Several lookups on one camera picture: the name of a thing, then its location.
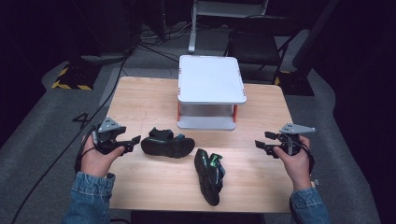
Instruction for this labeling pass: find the black folding chair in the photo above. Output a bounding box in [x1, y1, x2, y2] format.
[223, 14, 302, 86]

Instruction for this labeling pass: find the long black floor cable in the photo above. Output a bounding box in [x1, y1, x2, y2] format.
[11, 55, 130, 224]

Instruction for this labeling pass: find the black yellow striped stand base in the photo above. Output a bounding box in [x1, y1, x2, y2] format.
[50, 63, 102, 91]

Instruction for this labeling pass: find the white two-tier shoe rack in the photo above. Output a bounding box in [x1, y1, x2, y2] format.
[176, 54, 248, 132]

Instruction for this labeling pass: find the black sandal with green strap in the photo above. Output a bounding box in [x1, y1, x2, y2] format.
[193, 147, 227, 207]

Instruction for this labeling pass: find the black sandal with teal strap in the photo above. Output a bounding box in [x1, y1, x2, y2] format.
[140, 126, 196, 160]

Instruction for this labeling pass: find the black stand with pole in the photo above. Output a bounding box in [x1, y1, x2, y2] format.
[276, 0, 342, 97]

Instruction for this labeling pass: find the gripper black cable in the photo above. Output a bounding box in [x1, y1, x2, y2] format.
[74, 124, 98, 174]
[299, 140, 316, 184]

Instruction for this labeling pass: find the person's right hand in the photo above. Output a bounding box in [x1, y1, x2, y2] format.
[273, 135, 313, 191]

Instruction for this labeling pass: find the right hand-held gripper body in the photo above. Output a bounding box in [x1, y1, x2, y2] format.
[277, 122, 317, 157]

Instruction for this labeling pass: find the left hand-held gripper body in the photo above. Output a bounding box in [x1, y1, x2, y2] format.
[92, 116, 134, 156]

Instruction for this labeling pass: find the white metal stand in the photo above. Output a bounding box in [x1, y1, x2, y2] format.
[187, 0, 270, 54]

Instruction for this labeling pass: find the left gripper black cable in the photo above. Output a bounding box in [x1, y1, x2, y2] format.
[74, 124, 98, 174]

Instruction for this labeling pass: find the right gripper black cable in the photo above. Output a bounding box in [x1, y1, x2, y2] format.
[299, 140, 316, 184]

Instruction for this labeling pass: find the person's left hand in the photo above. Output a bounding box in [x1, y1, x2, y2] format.
[79, 134, 126, 178]

